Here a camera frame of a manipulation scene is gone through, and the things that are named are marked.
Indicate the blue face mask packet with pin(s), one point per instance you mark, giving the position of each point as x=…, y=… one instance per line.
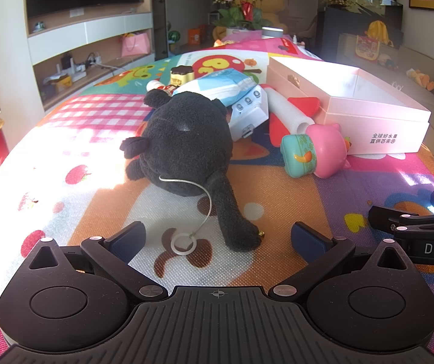
x=220, y=85

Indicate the white paper roll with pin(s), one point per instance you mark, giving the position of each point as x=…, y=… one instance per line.
x=289, y=110

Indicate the watermelon ball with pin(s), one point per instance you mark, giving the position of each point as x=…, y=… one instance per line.
x=174, y=36

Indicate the pink orchid plant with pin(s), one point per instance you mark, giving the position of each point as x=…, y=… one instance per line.
x=241, y=3

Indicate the pink cartoon picture bag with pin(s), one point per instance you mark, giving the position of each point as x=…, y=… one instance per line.
x=367, y=47

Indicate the red plastic toy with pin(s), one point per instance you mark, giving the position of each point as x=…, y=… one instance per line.
x=306, y=106

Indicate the white router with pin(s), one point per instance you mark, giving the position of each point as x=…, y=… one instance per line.
x=77, y=66

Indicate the small cartoon figurine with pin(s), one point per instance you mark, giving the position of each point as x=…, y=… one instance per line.
x=160, y=87

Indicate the white power strip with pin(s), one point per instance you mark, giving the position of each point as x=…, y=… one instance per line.
x=95, y=59

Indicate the orange yellow plush toy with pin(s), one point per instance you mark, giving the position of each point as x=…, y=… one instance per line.
x=420, y=79

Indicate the orange box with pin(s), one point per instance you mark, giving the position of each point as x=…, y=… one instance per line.
x=197, y=36

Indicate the dark fish tank cabinet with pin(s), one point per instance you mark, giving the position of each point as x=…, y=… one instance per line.
x=330, y=34

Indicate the pink pig toy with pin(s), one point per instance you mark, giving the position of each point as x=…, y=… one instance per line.
x=327, y=148

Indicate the yellow box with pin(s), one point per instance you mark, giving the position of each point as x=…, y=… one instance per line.
x=61, y=83

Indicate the white television cabinet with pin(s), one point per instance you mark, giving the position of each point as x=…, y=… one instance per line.
x=61, y=38

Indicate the pink cardboard box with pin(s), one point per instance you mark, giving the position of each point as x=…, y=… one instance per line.
x=372, y=129

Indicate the pink gift bag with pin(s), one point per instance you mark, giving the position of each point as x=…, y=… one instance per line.
x=135, y=44

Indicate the black plush toy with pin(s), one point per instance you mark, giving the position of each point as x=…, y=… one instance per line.
x=186, y=140

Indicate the yellow backpack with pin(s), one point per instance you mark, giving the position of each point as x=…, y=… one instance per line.
x=378, y=32

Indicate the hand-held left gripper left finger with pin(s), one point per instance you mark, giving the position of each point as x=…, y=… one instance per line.
x=126, y=240

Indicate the colourful cartoon play mat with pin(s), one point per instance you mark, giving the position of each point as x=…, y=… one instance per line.
x=88, y=121

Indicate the plush doll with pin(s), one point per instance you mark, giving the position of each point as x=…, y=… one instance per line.
x=387, y=61

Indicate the small grey shelf ornament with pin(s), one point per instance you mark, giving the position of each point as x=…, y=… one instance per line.
x=38, y=26

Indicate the white charger device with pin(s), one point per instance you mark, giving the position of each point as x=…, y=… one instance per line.
x=247, y=117

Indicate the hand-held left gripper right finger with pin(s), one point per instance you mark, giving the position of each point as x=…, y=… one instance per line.
x=310, y=240

